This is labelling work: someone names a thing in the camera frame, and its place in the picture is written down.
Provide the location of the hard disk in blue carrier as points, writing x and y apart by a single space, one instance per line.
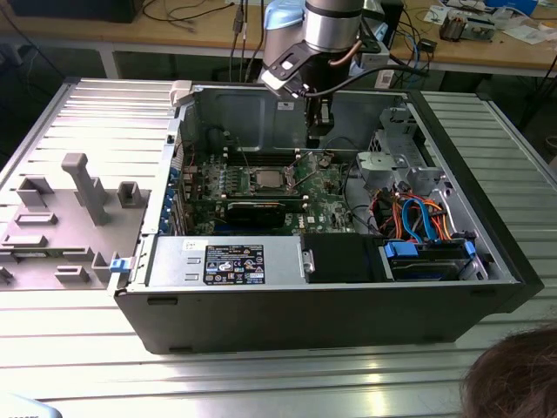
431 265

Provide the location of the silver coin cell battery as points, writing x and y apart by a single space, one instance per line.
323 162

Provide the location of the black open PC case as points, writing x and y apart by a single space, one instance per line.
304 318

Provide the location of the black drive bay box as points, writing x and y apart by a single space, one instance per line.
339 257

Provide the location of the black tower box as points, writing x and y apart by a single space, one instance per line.
393 22

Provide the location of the green motherboard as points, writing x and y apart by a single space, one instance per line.
324 204

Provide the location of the black monitor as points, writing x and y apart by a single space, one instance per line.
65 11

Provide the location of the small black adapter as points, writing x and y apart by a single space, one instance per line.
428 45

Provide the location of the blue box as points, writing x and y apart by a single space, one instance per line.
513 4

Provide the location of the grey parts rack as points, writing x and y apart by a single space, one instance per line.
65 244

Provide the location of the electronic device with coils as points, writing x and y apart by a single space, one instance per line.
452 26

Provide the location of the white papers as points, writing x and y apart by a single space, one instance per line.
522 34

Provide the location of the silver CPU chip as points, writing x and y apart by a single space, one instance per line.
269 179

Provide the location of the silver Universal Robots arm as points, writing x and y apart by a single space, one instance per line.
330 26

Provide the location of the black and white wrist camera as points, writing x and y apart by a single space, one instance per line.
374 60

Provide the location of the thin metal locking lever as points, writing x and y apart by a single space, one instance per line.
243 152

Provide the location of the beige plastic case latch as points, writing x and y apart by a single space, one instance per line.
180 91

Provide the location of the CPU socket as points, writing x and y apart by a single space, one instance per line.
267 191

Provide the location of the pale rounded device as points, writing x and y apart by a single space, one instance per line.
22 409

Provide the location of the wooden workbench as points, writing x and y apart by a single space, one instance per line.
174 30

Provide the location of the grey power supply unit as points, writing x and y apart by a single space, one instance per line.
174 257

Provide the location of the person's brown haired head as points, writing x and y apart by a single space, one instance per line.
513 379

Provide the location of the silver metal drive cage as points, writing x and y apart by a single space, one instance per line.
418 172

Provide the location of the blue case latch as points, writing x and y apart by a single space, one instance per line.
118 266

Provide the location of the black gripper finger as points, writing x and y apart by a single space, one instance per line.
319 135

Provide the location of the black graphics card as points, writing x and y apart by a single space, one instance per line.
254 213

